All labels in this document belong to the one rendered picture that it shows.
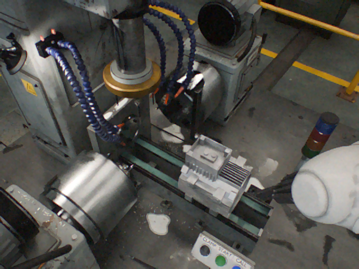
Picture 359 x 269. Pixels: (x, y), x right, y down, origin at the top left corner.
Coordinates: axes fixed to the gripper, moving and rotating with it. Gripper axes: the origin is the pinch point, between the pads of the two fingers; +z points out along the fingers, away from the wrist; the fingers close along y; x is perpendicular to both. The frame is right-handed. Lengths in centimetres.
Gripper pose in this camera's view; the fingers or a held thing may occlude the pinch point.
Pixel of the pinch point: (268, 193)
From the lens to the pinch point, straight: 92.2
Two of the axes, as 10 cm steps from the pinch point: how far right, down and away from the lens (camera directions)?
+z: -4.4, 3.4, 8.3
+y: -5.6, 6.1, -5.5
